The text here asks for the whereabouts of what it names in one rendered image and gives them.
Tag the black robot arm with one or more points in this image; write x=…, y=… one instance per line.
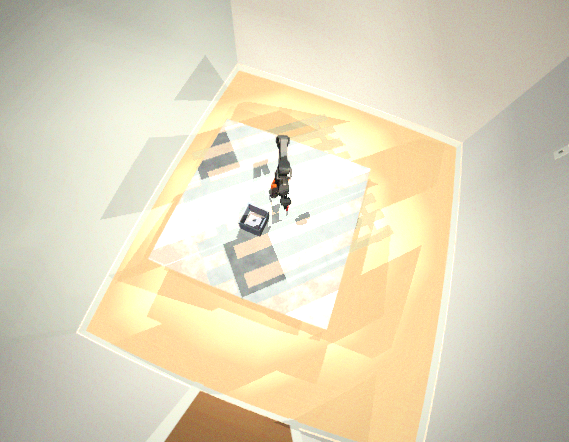
x=283, y=169

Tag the white square plate with hole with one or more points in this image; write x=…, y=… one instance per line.
x=253, y=217

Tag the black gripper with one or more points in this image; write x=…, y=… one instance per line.
x=285, y=201

